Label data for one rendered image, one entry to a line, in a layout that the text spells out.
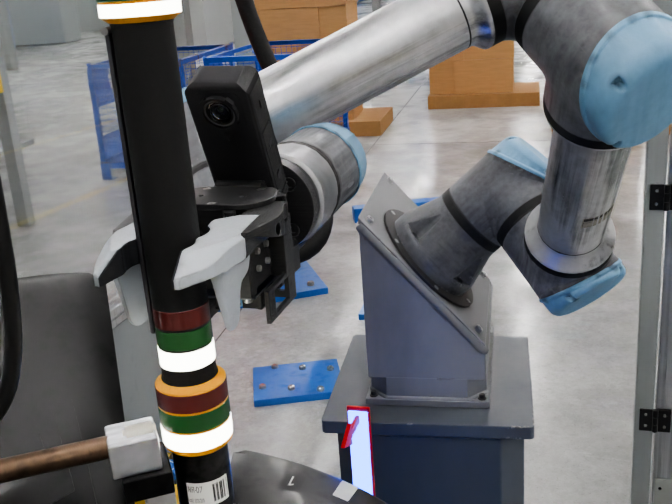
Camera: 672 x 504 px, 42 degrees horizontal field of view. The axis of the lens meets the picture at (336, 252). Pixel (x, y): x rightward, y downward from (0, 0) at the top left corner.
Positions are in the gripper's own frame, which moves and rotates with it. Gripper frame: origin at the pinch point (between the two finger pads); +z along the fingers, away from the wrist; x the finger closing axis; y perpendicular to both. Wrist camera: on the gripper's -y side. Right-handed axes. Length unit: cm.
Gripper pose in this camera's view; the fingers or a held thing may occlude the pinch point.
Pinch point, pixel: (145, 262)
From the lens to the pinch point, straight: 48.8
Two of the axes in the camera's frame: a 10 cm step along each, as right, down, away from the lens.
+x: -9.6, -0.3, 2.9
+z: -2.8, 3.2, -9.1
